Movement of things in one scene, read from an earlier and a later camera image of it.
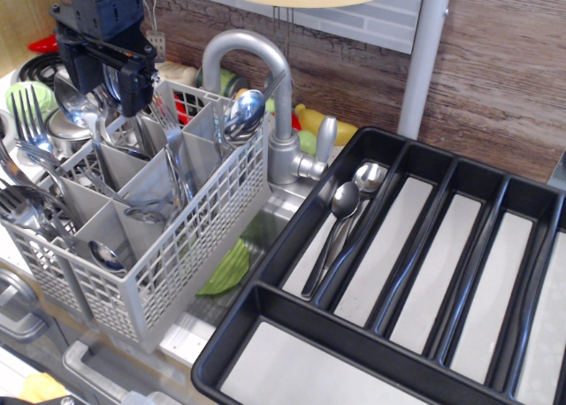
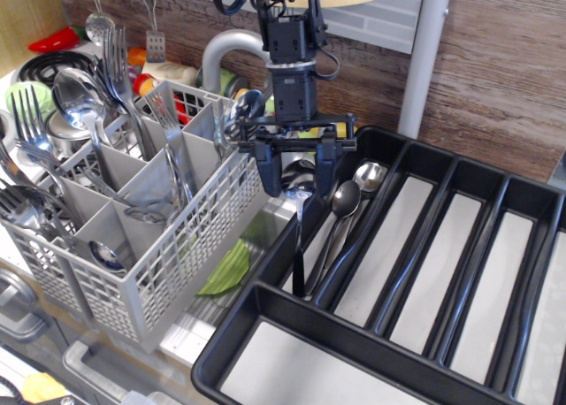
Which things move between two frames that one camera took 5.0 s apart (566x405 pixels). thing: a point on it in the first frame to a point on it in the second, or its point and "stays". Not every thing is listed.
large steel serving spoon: x=86 y=110 stays
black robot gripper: x=130 y=51 to x=295 y=126
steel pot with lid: x=65 y=135 stays
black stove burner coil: x=42 y=66 stays
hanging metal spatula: x=156 y=39 stays
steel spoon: x=244 y=111 to x=229 y=134
